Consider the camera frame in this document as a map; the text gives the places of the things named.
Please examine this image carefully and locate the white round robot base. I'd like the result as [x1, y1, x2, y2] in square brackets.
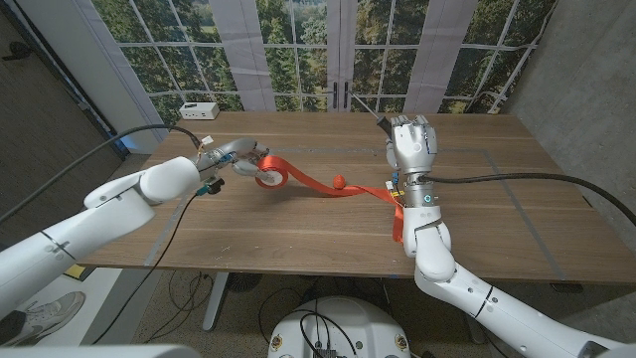
[266, 295, 412, 358]

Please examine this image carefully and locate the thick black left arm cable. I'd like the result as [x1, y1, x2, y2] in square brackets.
[0, 123, 205, 225]

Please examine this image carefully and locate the black door handle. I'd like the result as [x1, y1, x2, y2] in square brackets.
[1, 41, 34, 62]

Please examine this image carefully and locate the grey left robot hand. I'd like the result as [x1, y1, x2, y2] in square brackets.
[197, 137, 275, 181]

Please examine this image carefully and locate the black round floor object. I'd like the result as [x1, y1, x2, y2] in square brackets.
[228, 271, 263, 293]

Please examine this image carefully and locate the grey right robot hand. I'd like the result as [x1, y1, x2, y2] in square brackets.
[385, 114, 442, 210]

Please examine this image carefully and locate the dark wooden door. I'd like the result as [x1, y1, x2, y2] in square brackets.
[0, 9, 126, 250]

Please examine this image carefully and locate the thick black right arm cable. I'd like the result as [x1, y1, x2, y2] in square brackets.
[418, 171, 636, 228]

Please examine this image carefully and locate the yellow black foot pedal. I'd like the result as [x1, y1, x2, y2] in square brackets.
[63, 264, 95, 282]

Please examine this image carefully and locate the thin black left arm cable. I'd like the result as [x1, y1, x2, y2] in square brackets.
[91, 193, 200, 345]

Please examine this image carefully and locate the printed window forest backdrop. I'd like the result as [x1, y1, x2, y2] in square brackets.
[90, 0, 558, 131]

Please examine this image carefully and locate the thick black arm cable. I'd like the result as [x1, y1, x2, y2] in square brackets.
[418, 171, 636, 228]
[0, 123, 205, 225]

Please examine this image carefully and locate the white power strip box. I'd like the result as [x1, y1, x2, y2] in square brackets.
[179, 101, 221, 121]

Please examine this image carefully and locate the grey metal table leg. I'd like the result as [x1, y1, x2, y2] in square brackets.
[465, 315, 487, 345]
[202, 271, 231, 333]

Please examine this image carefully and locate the orange satin ribbon roll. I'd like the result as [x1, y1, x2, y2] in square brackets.
[254, 154, 406, 245]

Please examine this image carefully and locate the black blue handled screwdriver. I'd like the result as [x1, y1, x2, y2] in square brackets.
[346, 90, 396, 140]

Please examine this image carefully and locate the grey white sneaker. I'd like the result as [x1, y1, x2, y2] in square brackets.
[0, 290, 86, 347]

